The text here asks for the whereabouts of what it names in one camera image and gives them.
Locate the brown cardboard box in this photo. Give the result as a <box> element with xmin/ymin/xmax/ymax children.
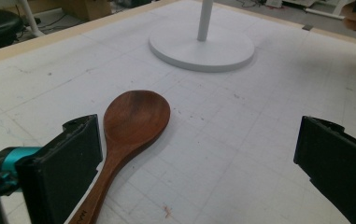
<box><xmin>53</xmin><ymin>0</ymin><xmax>113</xmax><ymax>22</ymax></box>

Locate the white round stand with pole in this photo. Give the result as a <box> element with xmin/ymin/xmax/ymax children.
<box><xmin>148</xmin><ymin>0</ymin><xmax>256</xmax><ymax>74</ymax></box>

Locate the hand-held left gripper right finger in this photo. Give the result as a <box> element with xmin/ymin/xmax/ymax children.
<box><xmin>292</xmin><ymin>115</ymin><xmax>356</xmax><ymax>224</ymax></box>

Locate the white metal stand leg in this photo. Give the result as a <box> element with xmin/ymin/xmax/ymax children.
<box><xmin>17</xmin><ymin>0</ymin><xmax>45</xmax><ymax>38</ymax></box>

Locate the white bar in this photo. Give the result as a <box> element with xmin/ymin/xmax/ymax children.
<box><xmin>304</xmin><ymin>7</ymin><xmax>346</xmax><ymax>21</ymax></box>

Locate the brown wooden spoon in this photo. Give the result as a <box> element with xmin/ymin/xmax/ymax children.
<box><xmin>67</xmin><ymin>90</ymin><xmax>172</xmax><ymax>224</ymax></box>

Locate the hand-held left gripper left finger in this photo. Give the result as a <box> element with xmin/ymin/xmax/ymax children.
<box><xmin>15</xmin><ymin>114</ymin><xmax>104</xmax><ymax>224</ymax></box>

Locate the black floor cable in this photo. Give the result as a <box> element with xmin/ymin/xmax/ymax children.
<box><xmin>38</xmin><ymin>11</ymin><xmax>85</xmax><ymax>33</ymax></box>

